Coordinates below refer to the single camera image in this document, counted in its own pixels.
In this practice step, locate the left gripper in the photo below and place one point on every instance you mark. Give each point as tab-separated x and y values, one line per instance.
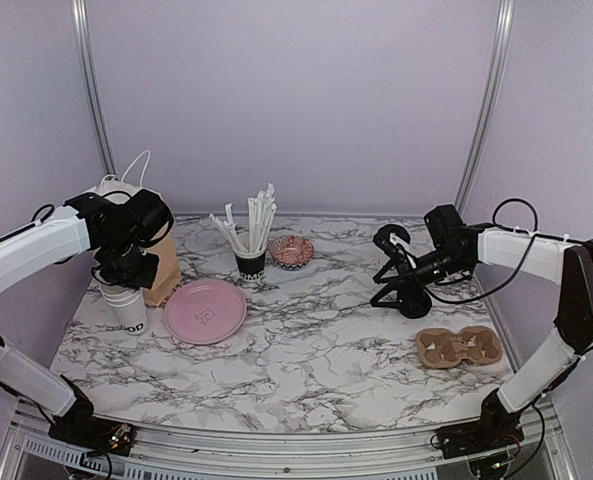
144	278

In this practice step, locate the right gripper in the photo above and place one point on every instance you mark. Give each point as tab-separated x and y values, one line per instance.
406	274

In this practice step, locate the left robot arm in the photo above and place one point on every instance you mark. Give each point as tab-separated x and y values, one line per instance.
119	235

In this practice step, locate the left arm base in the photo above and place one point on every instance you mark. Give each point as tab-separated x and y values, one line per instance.
80	426

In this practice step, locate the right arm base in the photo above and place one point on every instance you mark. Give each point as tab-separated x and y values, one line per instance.
476	440

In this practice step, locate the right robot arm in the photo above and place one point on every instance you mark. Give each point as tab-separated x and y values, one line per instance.
459	248

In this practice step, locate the brown paper bag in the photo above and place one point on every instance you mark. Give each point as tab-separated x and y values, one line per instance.
116	189

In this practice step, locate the stack of white paper cups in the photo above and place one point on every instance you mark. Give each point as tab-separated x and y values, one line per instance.
128	306

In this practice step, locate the pink plate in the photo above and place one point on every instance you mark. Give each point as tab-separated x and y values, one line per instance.
205	312

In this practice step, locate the cardboard cup carrier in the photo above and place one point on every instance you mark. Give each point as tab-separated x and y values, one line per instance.
440	348

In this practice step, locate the red patterned bowl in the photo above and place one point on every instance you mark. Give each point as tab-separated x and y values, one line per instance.
292	252

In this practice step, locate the black cup holding straws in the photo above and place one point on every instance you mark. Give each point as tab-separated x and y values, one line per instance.
251	266

